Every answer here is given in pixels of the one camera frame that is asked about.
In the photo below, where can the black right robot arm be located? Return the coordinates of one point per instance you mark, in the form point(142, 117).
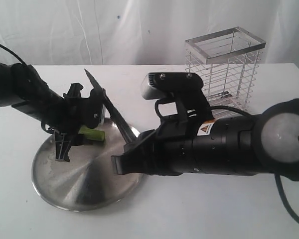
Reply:
point(241, 146)

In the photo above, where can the black kitchen knife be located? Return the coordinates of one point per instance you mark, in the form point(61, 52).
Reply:
point(116, 117)

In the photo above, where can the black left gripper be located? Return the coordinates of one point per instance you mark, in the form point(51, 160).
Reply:
point(63, 117)

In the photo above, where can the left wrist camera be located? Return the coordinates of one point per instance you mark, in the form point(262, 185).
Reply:
point(95, 109)

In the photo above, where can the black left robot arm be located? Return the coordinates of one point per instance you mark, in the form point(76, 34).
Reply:
point(22, 88)

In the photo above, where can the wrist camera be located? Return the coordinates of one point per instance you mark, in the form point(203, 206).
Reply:
point(95, 109)
point(159, 85)

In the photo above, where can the round stainless steel plate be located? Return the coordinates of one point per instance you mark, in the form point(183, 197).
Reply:
point(87, 181)

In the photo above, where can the green cucumber piece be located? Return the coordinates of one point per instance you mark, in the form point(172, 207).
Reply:
point(92, 134)

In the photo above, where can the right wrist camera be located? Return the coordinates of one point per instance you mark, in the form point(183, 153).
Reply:
point(159, 85)

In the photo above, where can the chrome wire utensil holder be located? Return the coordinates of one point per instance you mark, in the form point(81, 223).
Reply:
point(226, 61)

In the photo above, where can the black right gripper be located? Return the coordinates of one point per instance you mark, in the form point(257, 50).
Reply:
point(175, 147)

